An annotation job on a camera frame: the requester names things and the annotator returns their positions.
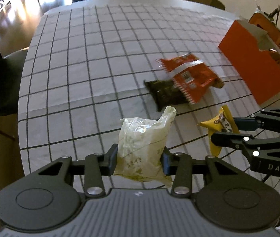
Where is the yellow snack packet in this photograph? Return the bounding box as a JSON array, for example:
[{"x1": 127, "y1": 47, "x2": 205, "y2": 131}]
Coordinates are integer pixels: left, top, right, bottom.
[{"x1": 199, "y1": 105, "x2": 240, "y2": 157}]

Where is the pale white-green snack bag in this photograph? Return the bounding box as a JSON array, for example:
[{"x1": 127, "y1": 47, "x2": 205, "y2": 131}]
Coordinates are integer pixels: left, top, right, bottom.
[{"x1": 114, "y1": 106, "x2": 176, "y2": 187}]

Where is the red cardboard box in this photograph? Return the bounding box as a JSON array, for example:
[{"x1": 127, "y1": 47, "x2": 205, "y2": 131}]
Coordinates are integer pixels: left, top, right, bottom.
[{"x1": 218, "y1": 20, "x2": 280, "y2": 105}]

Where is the dark red snack bag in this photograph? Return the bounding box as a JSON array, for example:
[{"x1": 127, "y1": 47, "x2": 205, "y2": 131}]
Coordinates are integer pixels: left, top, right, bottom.
[{"x1": 268, "y1": 49, "x2": 280, "y2": 68}]

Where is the dark seaweed snack pack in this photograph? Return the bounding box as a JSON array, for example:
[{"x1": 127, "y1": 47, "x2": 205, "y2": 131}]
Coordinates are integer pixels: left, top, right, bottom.
[{"x1": 143, "y1": 80, "x2": 188, "y2": 112}]

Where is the bright red snack bag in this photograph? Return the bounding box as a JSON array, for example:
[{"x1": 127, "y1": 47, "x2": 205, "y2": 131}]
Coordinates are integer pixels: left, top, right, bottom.
[{"x1": 158, "y1": 53, "x2": 224, "y2": 104}]

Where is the checkered tablecloth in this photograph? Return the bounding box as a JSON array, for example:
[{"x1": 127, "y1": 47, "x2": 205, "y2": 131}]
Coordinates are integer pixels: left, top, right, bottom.
[{"x1": 17, "y1": 0, "x2": 280, "y2": 191}]

